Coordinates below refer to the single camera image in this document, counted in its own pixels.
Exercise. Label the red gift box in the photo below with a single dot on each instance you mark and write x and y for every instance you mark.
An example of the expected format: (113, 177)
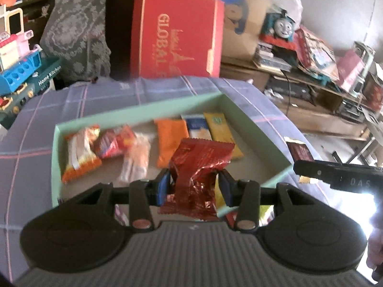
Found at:
(176, 30)

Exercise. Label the white plastic bag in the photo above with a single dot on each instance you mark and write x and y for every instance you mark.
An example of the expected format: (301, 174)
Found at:
(291, 0)

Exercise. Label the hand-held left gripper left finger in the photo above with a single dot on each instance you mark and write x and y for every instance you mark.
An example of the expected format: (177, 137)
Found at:
(163, 188)

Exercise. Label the blue toy rack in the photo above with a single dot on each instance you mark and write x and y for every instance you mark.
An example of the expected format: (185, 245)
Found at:
(18, 71)

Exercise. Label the dark red foil packet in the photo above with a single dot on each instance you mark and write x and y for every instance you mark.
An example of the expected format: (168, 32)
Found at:
(197, 167)

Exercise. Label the brown cardboard box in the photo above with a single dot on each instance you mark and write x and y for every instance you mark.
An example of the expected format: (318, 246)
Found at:
(239, 44)

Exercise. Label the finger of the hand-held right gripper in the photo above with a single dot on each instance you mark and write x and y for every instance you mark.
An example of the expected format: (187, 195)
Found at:
(311, 170)

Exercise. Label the blue toy train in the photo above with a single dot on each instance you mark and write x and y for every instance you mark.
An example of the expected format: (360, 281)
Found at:
(281, 27)

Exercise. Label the blue plaid blanket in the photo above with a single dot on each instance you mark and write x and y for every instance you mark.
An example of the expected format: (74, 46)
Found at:
(89, 101)

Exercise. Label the colourful picture books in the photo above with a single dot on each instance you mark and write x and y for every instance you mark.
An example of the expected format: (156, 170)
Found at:
(317, 53)

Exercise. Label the stack of books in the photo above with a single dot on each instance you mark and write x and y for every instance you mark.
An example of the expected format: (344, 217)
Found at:
(269, 62)

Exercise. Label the red snack packet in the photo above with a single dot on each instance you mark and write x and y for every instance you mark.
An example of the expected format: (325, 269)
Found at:
(113, 142)

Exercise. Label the blue white cracker packet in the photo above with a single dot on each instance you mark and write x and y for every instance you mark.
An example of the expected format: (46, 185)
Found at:
(197, 127)

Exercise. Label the plain orange snack packet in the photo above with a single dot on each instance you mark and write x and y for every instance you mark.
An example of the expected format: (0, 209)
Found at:
(170, 137)

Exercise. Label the orange white striped packet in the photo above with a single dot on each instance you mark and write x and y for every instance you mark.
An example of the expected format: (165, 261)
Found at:
(79, 155)

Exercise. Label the dark red box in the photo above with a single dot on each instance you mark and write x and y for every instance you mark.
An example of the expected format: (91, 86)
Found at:
(375, 92)

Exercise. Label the grey lace cushion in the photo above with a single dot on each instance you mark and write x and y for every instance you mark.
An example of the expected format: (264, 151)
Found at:
(74, 33)

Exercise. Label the light green toy appliance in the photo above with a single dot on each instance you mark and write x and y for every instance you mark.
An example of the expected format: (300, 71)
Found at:
(366, 53)

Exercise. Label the teal toy kitchen box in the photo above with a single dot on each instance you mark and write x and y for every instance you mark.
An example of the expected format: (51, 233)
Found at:
(45, 77)

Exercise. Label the mint green cardboard box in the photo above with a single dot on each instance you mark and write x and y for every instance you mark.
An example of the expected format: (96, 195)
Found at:
(257, 161)

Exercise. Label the black media player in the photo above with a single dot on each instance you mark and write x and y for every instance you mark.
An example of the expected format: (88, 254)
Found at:
(293, 88)

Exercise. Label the yellow packet with green badge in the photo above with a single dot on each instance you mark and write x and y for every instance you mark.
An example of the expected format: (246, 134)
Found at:
(221, 128)

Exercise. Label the wooden low shelf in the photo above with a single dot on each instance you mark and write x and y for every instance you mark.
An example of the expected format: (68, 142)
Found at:
(314, 119)

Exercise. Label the clear orange snack packet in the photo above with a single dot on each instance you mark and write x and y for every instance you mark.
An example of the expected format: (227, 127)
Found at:
(134, 158)

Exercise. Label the dark brown snack packet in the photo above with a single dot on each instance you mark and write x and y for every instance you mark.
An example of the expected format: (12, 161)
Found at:
(299, 152)

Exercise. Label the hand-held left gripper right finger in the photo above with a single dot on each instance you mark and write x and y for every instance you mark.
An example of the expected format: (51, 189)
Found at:
(224, 188)

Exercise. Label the pink paper bag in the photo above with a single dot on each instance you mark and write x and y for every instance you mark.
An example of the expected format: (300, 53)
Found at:
(350, 71)

